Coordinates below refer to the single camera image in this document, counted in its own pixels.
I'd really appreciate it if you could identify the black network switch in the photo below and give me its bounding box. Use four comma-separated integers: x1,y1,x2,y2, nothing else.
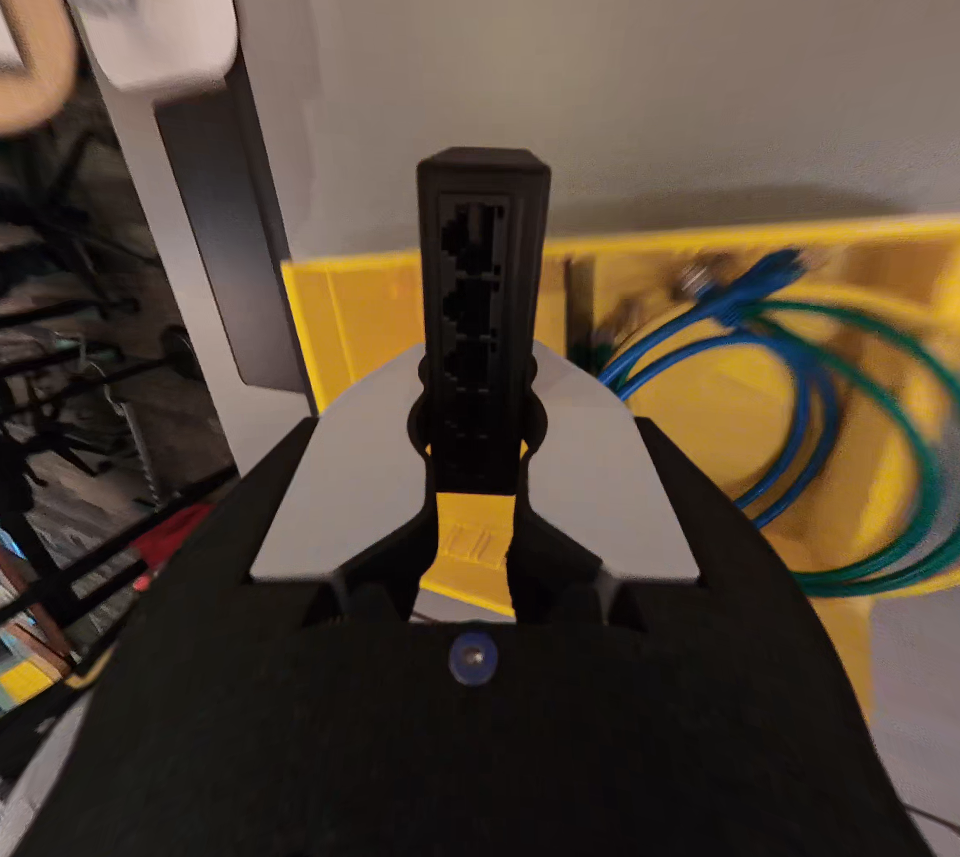
414,148,552,498

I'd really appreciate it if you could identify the yellow plastic bin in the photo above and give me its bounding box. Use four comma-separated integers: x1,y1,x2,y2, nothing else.
279,214,960,727

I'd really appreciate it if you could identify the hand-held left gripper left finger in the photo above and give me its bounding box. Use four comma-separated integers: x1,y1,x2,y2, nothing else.
249,345,445,620

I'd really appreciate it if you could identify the blue ethernet cable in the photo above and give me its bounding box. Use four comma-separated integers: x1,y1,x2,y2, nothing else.
600,248,843,533

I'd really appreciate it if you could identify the green ethernet cable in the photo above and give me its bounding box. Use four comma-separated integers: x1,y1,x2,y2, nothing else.
570,298,960,600

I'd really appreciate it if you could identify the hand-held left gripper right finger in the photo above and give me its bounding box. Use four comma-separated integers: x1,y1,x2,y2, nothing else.
508,339,703,623

